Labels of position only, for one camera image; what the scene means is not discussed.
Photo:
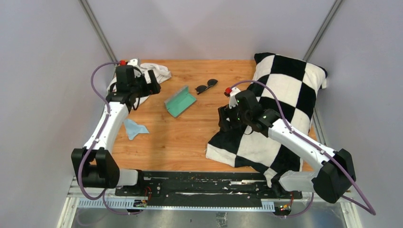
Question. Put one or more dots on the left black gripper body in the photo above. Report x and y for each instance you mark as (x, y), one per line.
(144, 90)

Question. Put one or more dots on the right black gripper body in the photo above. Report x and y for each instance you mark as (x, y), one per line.
(237, 118)

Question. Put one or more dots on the grey glasses case green lining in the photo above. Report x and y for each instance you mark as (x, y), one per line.
(179, 102)

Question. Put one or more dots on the light blue lens cloth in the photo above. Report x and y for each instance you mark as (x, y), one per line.
(133, 129)

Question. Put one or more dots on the black sunglasses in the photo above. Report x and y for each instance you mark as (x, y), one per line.
(202, 88)

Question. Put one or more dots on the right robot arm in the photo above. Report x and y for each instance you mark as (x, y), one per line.
(333, 171)

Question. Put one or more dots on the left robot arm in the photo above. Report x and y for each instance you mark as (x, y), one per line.
(94, 164)

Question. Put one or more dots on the white crumpled cloth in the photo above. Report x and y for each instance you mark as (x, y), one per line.
(133, 83)

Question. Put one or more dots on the black white checkered blanket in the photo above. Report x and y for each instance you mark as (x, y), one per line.
(288, 86)

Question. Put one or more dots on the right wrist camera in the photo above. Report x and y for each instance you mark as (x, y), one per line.
(231, 93)

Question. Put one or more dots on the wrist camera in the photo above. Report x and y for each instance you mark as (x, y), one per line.
(132, 62)
(231, 93)

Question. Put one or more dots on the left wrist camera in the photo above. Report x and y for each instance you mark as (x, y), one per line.
(132, 62)

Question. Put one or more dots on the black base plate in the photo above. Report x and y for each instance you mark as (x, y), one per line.
(206, 189)

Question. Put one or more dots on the left aluminium frame post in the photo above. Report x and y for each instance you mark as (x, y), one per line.
(97, 28)

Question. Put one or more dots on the aluminium frame post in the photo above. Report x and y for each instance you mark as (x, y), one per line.
(97, 28)
(323, 28)

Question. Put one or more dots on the right aluminium frame post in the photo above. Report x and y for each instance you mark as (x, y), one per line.
(323, 28)

